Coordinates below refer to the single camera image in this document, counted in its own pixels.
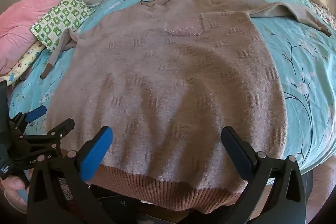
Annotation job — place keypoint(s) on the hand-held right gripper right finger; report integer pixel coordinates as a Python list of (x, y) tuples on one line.
[(236, 154)]

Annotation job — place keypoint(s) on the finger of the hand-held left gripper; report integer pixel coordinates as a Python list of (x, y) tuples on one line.
[(59, 128), (36, 113)]

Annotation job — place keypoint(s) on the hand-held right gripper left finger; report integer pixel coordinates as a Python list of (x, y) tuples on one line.
[(96, 153)]

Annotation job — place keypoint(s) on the beige knitted sweater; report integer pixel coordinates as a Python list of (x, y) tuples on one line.
[(168, 82)]

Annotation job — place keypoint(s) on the person's left hand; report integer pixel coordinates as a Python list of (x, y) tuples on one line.
[(13, 187)]

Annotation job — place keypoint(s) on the plaid cloth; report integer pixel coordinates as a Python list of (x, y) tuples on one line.
[(67, 188)]

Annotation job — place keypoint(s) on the pale yellow printed cloth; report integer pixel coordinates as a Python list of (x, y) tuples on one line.
[(22, 64)]

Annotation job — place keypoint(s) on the green checkered pillow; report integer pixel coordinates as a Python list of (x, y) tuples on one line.
[(61, 19)]

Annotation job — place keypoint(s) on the pink quilt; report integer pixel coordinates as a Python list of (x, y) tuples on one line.
[(31, 11)]

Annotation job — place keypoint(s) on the teal floral bedsheet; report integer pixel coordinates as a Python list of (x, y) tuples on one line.
[(302, 69)]

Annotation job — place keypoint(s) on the white floral cloth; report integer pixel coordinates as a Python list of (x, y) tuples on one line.
[(325, 12)]

